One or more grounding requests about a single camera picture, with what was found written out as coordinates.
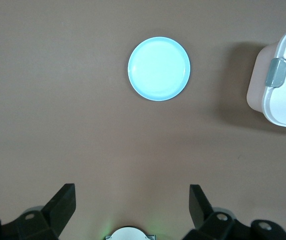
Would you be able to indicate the light blue round plate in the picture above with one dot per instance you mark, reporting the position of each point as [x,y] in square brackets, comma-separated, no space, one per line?
[159,69]

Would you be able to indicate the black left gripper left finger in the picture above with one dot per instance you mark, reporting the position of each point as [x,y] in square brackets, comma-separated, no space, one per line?
[58,212]

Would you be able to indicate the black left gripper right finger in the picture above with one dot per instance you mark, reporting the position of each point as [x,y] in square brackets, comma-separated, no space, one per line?
[201,212]

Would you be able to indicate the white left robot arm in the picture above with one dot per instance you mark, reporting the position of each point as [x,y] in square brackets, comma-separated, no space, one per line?
[130,234]

